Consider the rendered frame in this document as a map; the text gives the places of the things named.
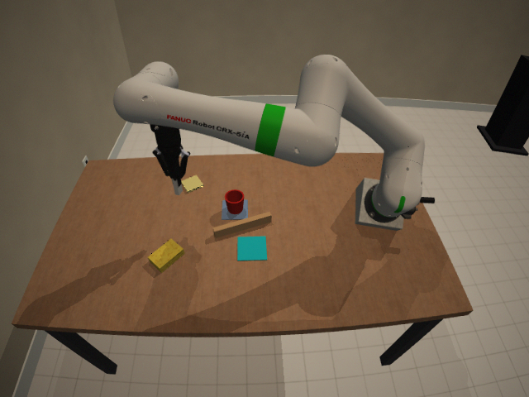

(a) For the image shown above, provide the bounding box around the yellow flat pad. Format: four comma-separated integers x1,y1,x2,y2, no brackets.
181,175,204,193

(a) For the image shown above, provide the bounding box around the yellow sponge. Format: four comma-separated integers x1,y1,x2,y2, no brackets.
148,239,185,273

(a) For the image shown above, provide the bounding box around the red cup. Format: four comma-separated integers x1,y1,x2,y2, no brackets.
225,189,244,214

